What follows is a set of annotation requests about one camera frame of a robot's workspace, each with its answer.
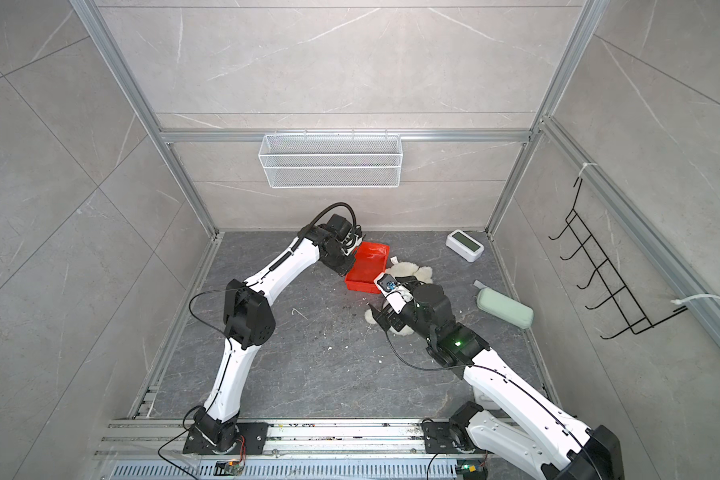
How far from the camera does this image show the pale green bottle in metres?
0.94

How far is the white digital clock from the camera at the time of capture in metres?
1.12

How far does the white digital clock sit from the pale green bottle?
0.16 m
